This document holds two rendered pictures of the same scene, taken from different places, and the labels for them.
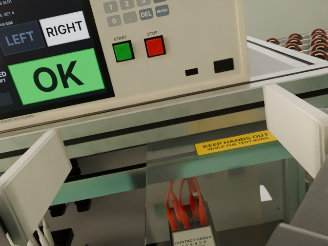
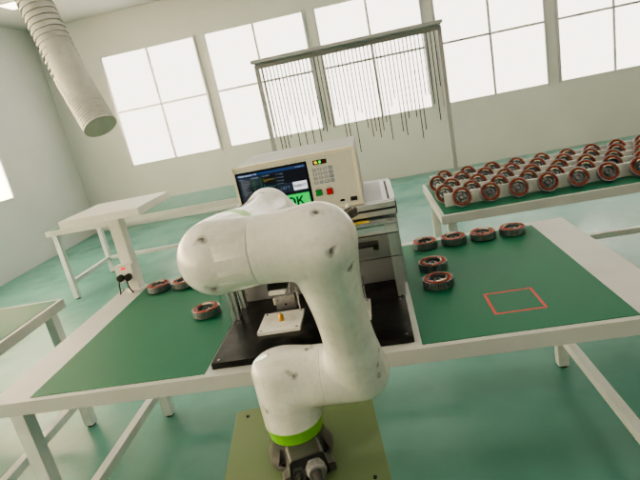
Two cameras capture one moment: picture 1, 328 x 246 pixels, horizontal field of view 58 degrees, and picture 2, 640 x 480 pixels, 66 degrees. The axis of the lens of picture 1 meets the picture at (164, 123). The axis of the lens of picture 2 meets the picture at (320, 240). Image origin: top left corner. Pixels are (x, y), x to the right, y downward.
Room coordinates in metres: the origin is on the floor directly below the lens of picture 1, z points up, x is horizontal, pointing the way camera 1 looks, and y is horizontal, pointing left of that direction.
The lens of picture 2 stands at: (-1.35, -0.12, 1.50)
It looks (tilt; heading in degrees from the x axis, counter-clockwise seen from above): 16 degrees down; 6
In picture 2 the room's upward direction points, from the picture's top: 12 degrees counter-clockwise
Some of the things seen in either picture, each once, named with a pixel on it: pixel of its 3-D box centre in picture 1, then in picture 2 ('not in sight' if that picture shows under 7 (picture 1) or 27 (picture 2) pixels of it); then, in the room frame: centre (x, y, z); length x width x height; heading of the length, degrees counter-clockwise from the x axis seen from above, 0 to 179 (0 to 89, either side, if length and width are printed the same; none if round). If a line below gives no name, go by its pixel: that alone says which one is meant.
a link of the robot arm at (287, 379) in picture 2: not in sight; (292, 390); (-0.40, 0.11, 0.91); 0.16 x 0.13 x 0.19; 88
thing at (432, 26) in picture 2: not in sight; (361, 141); (3.83, -0.21, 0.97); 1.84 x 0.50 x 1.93; 88
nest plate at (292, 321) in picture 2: not in sight; (281, 321); (0.24, 0.24, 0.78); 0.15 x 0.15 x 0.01; 88
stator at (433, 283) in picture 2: not in sight; (438, 281); (0.39, -0.34, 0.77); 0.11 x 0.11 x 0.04
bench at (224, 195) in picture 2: not in sight; (171, 237); (3.65, 1.95, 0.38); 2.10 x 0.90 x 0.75; 88
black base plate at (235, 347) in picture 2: not in sight; (316, 319); (0.25, 0.12, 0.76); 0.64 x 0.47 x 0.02; 88
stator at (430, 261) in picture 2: not in sight; (432, 264); (0.57, -0.35, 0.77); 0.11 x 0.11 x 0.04
